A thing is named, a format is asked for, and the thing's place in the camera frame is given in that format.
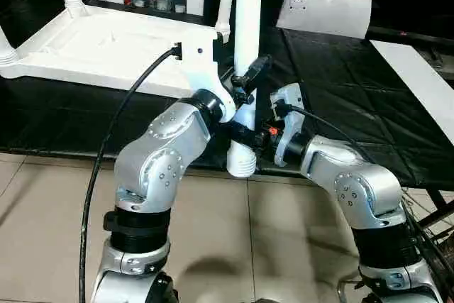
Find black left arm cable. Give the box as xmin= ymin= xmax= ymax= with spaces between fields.
xmin=77 ymin=43 xmax=184 ymax=303

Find white plastic bag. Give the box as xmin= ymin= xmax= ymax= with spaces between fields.
xmin=275 ymin=0 xmax=374 ymax=40

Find black work mat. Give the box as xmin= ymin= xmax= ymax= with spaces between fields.
xmin=0 ymin=0 xmax=454 ymax=192

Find white plastic table top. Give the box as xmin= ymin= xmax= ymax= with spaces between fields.
xmin=0 ymin=5 xmax=236 ymax=100

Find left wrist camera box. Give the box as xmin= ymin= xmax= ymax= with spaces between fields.
xmin=175 ymin=40 xmax=240 ymax=125

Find black floor cables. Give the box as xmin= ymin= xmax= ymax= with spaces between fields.
xmin=403 ymin=188 xmax=454 ymax=282

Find black floor stand bar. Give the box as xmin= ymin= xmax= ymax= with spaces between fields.
xmin=417 ymin=199 xmax=454 ymax=231

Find flat white board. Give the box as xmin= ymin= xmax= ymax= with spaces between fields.
xmin=370 ymin=39 xmax=454 ymax=146

